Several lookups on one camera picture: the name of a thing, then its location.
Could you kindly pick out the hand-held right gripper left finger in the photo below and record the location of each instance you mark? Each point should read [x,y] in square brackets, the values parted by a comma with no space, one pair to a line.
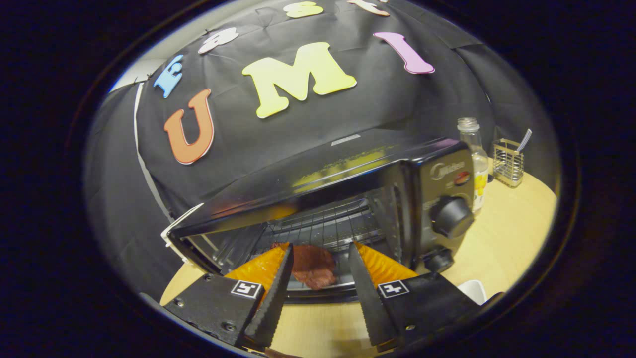
[271,303]

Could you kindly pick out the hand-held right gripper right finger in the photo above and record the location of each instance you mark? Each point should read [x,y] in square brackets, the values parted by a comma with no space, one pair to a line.
[367,298]

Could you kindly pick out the brown meat piece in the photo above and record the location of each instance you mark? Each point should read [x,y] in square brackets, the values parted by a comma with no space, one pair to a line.
[313,266]

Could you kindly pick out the black electric oven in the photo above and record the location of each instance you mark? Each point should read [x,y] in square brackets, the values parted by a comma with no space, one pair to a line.
[422,199]

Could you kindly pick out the white rectangular tray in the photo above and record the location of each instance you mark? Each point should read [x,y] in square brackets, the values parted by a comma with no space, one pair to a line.
[474,291]

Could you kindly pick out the clear glass bottle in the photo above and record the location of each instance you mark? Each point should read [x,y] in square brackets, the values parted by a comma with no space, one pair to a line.
[480,164]

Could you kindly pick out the small utensil in holder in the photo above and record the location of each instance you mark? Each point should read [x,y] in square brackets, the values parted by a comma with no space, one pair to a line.
[524,140]

